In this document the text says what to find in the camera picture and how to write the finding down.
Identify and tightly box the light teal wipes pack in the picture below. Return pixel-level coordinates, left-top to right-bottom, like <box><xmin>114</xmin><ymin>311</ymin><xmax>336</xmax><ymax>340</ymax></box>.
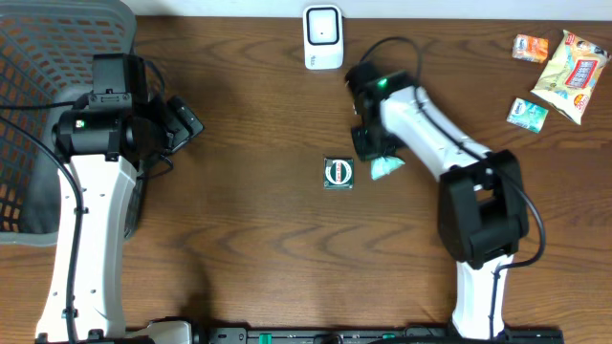
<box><xmin>370</xmin><ymin>157</ymin><xmax>405</xmax><ymax>181</ymax></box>

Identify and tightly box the dark green Zam-Buk box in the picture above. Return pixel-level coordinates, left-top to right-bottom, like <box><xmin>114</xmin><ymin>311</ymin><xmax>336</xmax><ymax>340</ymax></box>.
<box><xmin>323</xmin><ymin>158</ymin><xmax>354</xmax><ymax>189</ymax></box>

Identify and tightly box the green white tissue pack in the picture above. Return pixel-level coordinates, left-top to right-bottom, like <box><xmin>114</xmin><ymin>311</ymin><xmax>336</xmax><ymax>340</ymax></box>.
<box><xmin>507</xmin><ymin>97</ymin><xmax>549</xmax><ymax>133</ymax></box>

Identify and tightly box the orange tissue pack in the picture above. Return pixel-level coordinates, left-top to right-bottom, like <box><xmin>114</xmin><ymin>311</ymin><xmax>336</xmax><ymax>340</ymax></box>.
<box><xmin>512</xmin><ymin>34</ymin><xmax>549</xmax><ymax>63</ymax></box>

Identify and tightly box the yellow antibacterial wipes bag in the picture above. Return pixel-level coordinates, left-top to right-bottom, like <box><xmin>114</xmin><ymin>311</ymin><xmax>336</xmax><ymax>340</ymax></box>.
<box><xmin>531</xmin><ymin>30</ymin><xmax>611</xmax><ymax>125</ymax></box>

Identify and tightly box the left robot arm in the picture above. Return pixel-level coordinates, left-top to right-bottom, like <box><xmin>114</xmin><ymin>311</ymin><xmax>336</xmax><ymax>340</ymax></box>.
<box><xmin>35</xmin><ymin>54</ymin><xmax>204</xmax><ymax>343</ymax></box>

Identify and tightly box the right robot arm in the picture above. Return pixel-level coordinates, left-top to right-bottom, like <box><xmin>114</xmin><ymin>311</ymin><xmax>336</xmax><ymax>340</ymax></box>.
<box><xmin>345</xmin><ymin>62</ymin><xmax>529</xmax><ymax>339</ymax></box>

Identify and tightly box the white barcode scanner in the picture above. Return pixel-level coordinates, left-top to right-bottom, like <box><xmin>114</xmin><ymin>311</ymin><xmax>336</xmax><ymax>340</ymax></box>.
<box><xmin>302</xmin><ymin>5</ymin><xmax>344</xmax><ymax>70</ymax></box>

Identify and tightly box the dark grey plastic basket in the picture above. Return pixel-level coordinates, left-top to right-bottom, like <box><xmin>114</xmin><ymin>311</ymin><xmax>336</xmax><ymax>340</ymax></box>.
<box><xmin>1</xmin><ymin>0</ymin><xmax>137</xmax><ymax>247</ymax></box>

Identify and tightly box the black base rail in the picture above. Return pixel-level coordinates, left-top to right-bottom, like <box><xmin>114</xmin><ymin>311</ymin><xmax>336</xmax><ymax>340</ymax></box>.
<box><xmin>208</xmin><ymin>325</ymin><xmax>565</xmax><ymax>344</ymax></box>

